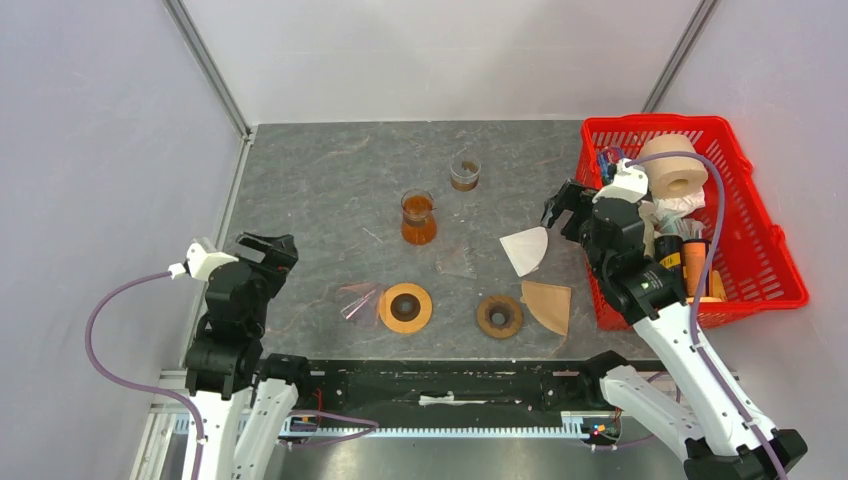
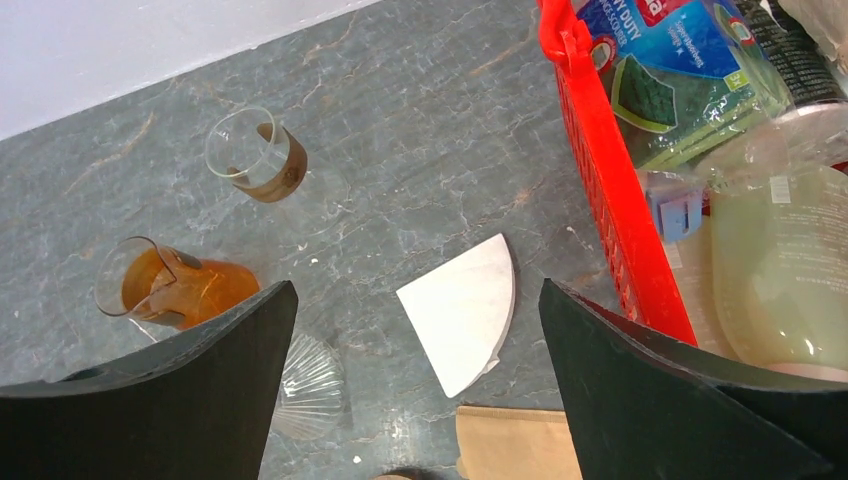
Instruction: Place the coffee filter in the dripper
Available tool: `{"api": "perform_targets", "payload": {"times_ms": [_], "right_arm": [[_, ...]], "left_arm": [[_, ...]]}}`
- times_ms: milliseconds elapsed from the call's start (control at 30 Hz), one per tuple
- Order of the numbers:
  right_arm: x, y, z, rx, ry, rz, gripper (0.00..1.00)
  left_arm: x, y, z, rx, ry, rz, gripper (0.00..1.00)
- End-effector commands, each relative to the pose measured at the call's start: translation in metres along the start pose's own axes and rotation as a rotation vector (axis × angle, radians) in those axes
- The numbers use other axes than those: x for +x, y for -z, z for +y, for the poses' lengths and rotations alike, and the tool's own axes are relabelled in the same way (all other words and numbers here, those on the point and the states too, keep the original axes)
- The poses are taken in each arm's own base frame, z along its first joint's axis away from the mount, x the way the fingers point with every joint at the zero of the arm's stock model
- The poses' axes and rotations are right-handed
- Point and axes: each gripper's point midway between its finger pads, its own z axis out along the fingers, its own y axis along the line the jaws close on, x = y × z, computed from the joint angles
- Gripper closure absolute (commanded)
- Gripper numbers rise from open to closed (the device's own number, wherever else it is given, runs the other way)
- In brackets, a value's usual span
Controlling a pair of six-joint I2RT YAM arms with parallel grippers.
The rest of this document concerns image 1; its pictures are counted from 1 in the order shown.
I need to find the white paper coffee filter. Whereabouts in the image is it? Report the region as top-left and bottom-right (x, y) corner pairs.
(499, 226), (548, 277)

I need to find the dark wooden ring holder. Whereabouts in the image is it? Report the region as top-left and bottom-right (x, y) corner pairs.
(476, 295), (524, 340)

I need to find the light wooden ring holder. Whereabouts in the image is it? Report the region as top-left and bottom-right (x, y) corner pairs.
(377, 283), (433, 334)

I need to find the clear glass dripper cone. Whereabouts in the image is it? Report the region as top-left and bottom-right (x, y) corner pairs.
(436, 240), (477, 279)

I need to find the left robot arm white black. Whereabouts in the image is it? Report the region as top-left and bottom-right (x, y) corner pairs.
(169, 232), (314, 479)

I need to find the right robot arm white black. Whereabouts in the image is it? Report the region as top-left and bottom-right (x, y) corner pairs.
(541, 180), (808, 479)

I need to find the brown paper coffee filter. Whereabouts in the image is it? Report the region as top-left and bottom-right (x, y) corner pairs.
(521, 280), (572, 337)

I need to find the crumpled white paper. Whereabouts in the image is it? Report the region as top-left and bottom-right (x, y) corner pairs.
(646, 189), (706, 228)

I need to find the black cylindrical can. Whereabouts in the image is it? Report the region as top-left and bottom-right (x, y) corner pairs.
(654, 234), (684, 280)

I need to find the blue snack packet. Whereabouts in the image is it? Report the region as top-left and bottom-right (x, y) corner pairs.
(596, 146), (625, 186)

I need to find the beige toilet paper roll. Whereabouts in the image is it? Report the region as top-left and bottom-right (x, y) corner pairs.
(638, 134), (709, 199)

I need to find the orange cylindrical can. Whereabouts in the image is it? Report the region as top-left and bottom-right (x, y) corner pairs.
(682, 239), (710, 297)

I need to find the small glass cup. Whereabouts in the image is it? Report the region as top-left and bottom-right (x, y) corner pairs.
(450, 159), (480, 192)

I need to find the amber glass carafe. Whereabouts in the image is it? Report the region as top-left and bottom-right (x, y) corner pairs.
(401, 189), (438, 246)

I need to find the red plastic basket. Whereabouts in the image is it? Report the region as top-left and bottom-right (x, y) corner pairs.
(576, 113), (809, 328)

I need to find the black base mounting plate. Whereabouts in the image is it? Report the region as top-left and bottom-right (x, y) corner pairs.
(304, 360), (614, 429)

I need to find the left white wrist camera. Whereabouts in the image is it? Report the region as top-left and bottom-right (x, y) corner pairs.
(168, 237), (238, 282)

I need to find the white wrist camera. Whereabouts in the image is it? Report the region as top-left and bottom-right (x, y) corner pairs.
(168, 237), (238, 282)
(592, 158), (649, 203)

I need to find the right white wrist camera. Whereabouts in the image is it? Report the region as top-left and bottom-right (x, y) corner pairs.
(592, 158), (649, 203)

